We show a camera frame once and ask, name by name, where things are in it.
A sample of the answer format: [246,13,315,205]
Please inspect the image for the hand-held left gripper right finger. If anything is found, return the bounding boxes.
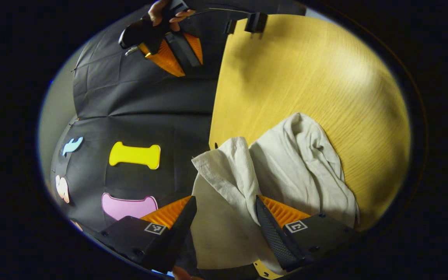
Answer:
[253,195,361,280]

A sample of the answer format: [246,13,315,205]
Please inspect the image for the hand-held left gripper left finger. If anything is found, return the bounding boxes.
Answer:
[92,196,198,274]

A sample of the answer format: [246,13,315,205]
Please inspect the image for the black backdrop cloth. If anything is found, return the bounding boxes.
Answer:
[49,0,306,243]

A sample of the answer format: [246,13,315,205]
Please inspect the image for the white jeans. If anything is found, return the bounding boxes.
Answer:
[190,112,361,275]

